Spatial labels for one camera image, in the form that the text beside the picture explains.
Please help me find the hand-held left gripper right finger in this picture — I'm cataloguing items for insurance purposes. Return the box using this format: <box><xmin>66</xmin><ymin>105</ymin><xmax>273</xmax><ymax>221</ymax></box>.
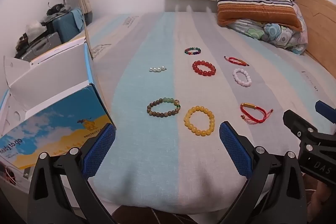
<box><xmin>219</xmin><ymin>121</ymin><xmax>307</xmax><ymax>224</ymax></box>

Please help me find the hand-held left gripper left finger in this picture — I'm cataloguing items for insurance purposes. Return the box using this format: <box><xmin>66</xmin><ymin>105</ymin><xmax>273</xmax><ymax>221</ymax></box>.
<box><xmin>28</xmin><ymin>123</ymin><xmax>117</xmax><ymax>224</ymax></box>

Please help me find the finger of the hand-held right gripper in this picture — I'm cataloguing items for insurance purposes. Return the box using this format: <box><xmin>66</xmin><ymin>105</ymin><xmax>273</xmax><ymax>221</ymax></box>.
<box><xmin>315</xmin><ymin>100</ymin><xmax>336</xmax><ymax>124</ymax></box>
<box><xmin>283</xmin><ymin>109</ymin><xmax>319</xmax><ymax>145</ymax></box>

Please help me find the red braided gold tube bracelet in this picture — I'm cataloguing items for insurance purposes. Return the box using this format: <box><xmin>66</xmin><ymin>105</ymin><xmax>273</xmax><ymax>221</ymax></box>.
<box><xmin>240</xmin><ymin>102</ymin><xmax>273</xmax><ymax>125</ymax></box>

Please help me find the blue and yellow cardboard box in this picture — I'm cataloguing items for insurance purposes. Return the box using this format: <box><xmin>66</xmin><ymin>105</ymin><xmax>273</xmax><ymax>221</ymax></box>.
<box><xmin>0</xmin><ymin>36</ymin><xmax>117</xmax><ymax>193</ymax></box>

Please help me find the yellow bead bracelet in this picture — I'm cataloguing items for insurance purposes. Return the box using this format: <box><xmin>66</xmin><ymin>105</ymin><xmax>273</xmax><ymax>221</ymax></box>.
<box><xmin>184</xmin><ymin>106</ymin><xmax>215</xmax><ymax>136</ymax></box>

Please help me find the brown wooden bead bracelet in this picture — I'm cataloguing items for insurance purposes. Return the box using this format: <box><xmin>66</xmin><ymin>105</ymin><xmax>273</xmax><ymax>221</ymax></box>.
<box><xmin>147</xmin><ymin>98</ymin><xmax>180</xmax><ymax>117</ymax></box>

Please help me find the white bead bracelet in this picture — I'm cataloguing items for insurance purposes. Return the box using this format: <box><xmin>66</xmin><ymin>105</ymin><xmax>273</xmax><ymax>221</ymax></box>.
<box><xmin>233</xmin><ymin>68</ymin><xmax>252</xmax><ymax>87</ymax></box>

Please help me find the thin red string bracelet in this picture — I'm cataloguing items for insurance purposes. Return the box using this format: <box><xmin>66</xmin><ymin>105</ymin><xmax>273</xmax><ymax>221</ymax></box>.
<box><xmin>224</xmin><ymin>56</ymin><xmax>250</xmax><ymax>66</ymax></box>

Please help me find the red bead bracelet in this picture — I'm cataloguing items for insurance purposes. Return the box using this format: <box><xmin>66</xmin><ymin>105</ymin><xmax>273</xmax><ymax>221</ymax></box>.
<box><xmin>192</xmin><ymin>60</ymin><xmax>216</xmax><ymax>76</ymax></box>

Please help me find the striped bed sheet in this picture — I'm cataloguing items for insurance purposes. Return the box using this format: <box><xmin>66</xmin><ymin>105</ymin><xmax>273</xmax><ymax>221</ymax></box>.
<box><xmin>87</xmin><ymin>12</ymin><xmax>336</xmax><ymax>209</ymax></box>

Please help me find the wooden headboard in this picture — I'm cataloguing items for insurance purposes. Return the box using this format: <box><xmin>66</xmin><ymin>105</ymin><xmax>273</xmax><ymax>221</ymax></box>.
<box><xmin>295</xmin><ymin>0</ymin><xmax>336</xmax><ymax>78</ymax></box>

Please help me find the floral quilt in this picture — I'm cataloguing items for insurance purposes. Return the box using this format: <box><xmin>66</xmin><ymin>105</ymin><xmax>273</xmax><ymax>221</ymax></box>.
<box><xmin>227</xmin><ymin>2</ymin><xmax>308</xmax><ymax>55</ymax></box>

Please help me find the silver suitcase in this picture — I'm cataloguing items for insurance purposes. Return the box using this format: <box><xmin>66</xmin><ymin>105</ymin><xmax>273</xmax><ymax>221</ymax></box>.
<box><xmin>16</xmin><ymin>32</ymin><xmax>62</xmax><ymax>60</ymax></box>

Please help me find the striped orange pillow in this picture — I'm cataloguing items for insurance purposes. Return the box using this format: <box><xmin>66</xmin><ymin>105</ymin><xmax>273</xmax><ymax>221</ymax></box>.
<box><xmin>215</xmin><ymin>0</ymin><xmax>303</xmax><ymax>30</ymax></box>

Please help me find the teal suitcase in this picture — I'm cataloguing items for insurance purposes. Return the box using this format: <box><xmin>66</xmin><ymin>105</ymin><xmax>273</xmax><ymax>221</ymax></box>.
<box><xmin>46</xmin><ymin>9</ymin><xmax>84</xmax><ymax>44</ymax></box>

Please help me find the blue cloth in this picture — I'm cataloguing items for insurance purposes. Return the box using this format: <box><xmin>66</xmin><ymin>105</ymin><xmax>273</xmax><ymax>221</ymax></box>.
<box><xmin>71</xmin><ymin>9</ymin><xmax>85</xmax><ymax>30</ymax></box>

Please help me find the white plastic bag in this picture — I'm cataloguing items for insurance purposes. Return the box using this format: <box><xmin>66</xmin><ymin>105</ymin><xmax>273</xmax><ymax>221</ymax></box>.
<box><xmin>25</xmin><ymin>20</ymin><xmax>45</xmax><ymax>37</ymax></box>

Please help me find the black headset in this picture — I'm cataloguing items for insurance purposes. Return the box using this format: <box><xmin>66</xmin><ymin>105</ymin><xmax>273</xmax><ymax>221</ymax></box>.
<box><xmin>47</xmin><ymin>3</ymin><xmax>66</xmax><ymax>16</ymax></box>

